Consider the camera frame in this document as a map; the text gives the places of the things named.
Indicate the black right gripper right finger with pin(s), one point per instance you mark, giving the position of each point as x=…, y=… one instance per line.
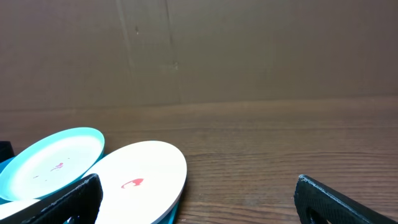
x=317, y=203

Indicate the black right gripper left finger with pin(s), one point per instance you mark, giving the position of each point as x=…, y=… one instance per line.
x=79, y=202

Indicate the light blue plate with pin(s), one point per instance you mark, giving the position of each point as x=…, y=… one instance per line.
x=51, y=164

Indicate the teal plastic tray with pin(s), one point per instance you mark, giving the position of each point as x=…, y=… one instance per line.
x=169, y=218

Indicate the white plate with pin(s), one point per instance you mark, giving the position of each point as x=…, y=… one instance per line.
x=141, y=182

